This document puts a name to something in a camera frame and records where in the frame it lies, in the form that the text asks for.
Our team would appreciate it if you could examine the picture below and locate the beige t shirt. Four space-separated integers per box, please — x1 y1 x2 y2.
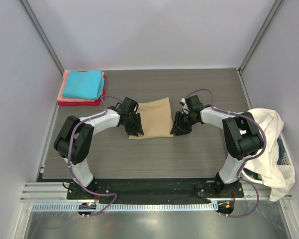
129 97 173 140

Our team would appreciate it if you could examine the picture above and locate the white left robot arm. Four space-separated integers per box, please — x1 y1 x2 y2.
54 97 144 199

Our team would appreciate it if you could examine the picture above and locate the aluminium frame post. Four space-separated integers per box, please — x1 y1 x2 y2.
237 0 285 75
19 0 64 74

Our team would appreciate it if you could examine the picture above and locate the left aluminium frame post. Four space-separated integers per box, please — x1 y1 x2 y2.
19 0 64 74

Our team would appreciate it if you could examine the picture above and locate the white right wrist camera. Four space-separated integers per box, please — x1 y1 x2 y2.
180 98 187 108

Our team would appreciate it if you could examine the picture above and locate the right aluminium frame post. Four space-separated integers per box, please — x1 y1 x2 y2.
237 0 285 75

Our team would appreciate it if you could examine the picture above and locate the folded blue t shirt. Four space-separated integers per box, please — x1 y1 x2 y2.
62 70 102 99

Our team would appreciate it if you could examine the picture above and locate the aluminium rail left side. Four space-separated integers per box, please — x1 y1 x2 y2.
19 181 73 201

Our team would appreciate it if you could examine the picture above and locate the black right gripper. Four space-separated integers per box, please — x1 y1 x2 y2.
171 111 198 136

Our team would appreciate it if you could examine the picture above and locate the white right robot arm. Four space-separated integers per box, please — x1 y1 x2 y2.
170 95 266 197

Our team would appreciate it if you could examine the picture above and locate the folded pink t shirt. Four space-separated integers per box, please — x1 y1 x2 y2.
57 69 105 103

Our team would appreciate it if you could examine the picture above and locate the folded red t shirt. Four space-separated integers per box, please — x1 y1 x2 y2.
57 74 106 107

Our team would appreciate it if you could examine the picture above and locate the white laundry basket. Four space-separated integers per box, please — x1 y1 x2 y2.
242 137 290 184

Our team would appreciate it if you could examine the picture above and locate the white t shirt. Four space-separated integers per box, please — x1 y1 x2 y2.
245 108 296 202

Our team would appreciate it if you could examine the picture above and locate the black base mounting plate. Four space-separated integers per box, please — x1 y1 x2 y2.
67 178 244 214

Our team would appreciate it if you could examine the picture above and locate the slotted grey cable duct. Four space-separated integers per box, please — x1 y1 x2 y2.
31 201 218 213

